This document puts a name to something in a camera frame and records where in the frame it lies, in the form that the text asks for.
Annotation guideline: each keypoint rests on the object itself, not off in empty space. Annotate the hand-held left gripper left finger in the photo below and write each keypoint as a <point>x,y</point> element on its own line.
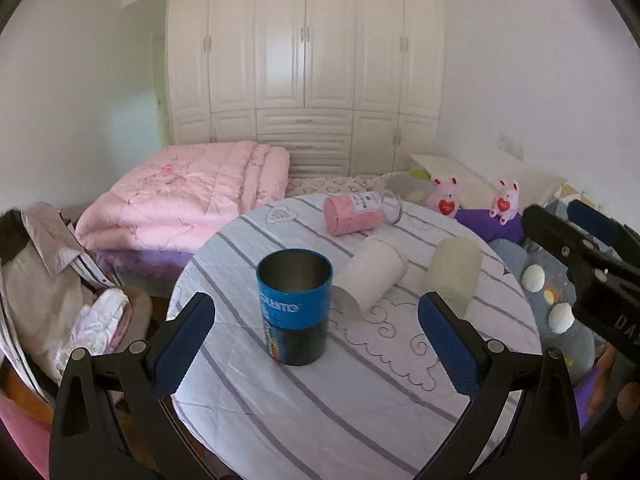
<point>182,347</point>

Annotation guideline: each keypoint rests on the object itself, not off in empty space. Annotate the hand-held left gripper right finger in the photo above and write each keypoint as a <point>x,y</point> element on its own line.
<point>449,347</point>

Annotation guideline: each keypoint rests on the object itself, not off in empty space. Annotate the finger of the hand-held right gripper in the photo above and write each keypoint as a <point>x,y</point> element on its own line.
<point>560,240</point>
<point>597,220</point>

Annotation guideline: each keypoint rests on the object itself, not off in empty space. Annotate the white cup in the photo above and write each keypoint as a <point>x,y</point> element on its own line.
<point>372,275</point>

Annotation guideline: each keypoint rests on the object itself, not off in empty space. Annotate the translucent pale green cup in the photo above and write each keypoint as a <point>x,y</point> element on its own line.
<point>452,275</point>

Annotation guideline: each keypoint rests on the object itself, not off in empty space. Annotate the blue metal cup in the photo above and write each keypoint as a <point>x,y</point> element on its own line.
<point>295,310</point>

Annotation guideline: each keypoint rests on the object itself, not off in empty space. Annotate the person's right hand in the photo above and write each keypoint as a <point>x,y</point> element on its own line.
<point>606,375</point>

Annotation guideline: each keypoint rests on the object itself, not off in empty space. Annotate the pink plush bunny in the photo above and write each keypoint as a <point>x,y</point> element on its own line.
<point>505,202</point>
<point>446,200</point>

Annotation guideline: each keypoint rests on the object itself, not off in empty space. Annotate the purple pillow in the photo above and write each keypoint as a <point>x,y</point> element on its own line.
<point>487,222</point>

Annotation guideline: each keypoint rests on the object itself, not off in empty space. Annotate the pink white garment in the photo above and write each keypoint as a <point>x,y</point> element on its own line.
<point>97,325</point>

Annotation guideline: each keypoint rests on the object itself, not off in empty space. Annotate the purple bed skirt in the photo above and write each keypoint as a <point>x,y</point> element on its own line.
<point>145,265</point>

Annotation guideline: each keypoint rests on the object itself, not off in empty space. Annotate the striped white tablecloth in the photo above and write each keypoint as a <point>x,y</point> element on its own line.
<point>260,410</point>

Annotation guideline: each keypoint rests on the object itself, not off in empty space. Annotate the pink folded quilt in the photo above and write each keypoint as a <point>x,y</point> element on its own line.
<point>185,195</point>

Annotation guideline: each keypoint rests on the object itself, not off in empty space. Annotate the beige jacket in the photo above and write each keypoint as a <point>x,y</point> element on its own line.
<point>40,280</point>

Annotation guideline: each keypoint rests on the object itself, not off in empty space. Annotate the clear plastic container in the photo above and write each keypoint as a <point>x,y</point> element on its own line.
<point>407,187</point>

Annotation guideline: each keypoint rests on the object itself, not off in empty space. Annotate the pink bottle with clear lid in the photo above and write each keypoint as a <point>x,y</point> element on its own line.
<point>350,215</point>

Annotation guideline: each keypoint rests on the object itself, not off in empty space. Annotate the pink cloth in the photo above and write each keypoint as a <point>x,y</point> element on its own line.
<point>22,440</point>

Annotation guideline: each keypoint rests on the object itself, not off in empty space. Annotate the heart print bed sheet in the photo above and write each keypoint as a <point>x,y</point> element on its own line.
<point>330,184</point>

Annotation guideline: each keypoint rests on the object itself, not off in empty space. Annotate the cream wardrobe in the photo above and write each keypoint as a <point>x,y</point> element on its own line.
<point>305,60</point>

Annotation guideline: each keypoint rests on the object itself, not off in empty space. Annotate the white wall switch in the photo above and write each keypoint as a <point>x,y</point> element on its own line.
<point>510,146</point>

